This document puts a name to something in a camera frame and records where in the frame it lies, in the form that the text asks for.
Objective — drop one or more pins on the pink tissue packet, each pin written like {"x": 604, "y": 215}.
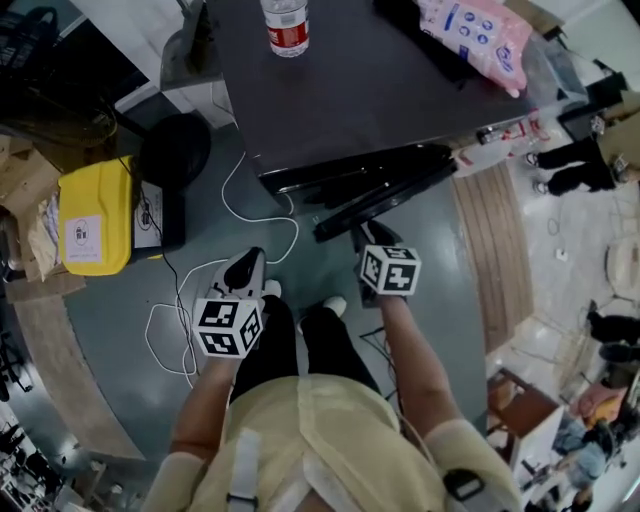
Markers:
{"x": 480, "y": 35}

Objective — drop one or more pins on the grey dustpan with broom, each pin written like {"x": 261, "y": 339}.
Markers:
{"x": 190, "y": 60}

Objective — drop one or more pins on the black cloth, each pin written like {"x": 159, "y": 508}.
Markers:
{"x": 457, "y": 75}

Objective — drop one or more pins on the person's beige shirt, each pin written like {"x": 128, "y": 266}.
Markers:
{"x": 325, "y": 440}

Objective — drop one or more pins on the person's right white shoe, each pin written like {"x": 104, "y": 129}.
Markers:
{"x": 332, "y": 305}

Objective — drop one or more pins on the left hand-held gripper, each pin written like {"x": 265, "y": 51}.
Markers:
{"x": 227, "y": 325}

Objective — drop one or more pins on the person's left white shoe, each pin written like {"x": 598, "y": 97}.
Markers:
{"x": 272, "y": 289}

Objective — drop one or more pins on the person's right forearm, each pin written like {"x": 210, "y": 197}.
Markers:
{"x": 420, "y": 370}

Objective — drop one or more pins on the dark square table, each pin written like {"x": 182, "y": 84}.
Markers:
{"x": 350, "y": 90}

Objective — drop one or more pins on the brown table white top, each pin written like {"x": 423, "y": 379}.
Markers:
{"x": 520, "y": 400}

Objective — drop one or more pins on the person's white shoe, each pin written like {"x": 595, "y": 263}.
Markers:
{"x": 272, "y": 289}
{"x": 332, "y": 305}

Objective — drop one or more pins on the clear water bottle red label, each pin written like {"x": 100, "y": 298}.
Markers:
{"x": 287, "y": 30}

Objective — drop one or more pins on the person's left forearm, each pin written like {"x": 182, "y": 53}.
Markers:
{"x": 205, "y": 400}

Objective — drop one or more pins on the person's left leg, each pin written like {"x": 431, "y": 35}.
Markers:
{"x": 270, "y": 345}

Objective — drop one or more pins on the black open cabinet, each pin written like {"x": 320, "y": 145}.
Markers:
{"x": 595, "y": 105}

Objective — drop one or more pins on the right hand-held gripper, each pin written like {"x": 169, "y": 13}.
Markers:
{"x": 392, "y": 272}

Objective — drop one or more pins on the yellow plastic bin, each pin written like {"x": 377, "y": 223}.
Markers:
{"x": 100, "y": 200}

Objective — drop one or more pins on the black bin white label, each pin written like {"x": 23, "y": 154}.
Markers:
{"x": 172, "y": 220}

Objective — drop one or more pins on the person's leg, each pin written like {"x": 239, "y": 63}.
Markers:
{"x": 270, "y": 345}
{"x": 335, "y": 355}

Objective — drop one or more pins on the person's right leg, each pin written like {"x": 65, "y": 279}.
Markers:
{"x": 335, "y": 355}

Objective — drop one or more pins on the clear plastic jug red label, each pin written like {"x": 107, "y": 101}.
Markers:
{"x": 480, "y": 152}

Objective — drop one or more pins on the clear plastic storage box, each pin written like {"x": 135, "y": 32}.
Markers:
{"x": 550, "y": 70}

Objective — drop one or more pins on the brown cardboard box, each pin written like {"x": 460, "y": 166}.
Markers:
{"x": 25, "y": 180}

